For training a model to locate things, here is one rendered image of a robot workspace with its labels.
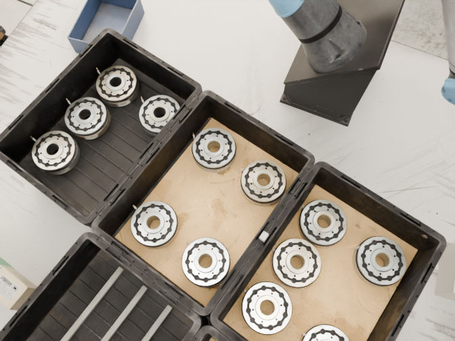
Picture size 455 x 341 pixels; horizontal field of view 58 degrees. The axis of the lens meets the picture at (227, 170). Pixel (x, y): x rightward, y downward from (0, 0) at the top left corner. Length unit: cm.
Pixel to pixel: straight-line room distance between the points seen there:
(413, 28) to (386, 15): 134
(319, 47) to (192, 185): 43
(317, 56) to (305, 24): 9
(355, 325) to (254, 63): 76
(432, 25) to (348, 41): 148
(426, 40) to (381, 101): 115
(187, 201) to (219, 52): 52
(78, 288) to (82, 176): 26
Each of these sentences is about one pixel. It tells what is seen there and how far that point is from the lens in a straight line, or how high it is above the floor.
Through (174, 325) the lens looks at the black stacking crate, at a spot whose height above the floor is 83.
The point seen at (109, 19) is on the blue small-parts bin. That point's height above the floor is 70.
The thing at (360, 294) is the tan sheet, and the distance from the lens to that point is 95.
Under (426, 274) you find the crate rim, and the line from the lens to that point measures 89.
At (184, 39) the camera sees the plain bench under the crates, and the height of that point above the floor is 70.
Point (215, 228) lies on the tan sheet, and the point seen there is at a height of 83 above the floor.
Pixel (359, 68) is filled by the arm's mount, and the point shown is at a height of 96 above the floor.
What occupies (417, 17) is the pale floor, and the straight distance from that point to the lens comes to 247.
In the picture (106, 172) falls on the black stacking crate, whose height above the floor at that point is 83.
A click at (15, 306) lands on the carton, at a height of 75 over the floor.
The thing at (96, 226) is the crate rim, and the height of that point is 93.
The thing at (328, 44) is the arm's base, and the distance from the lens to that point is 100.
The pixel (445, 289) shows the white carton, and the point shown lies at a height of 75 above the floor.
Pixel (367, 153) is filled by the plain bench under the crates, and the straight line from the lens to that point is 118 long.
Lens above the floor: 174
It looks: 70 degrees down
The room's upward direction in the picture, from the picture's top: 4 degrees counter-clockwise
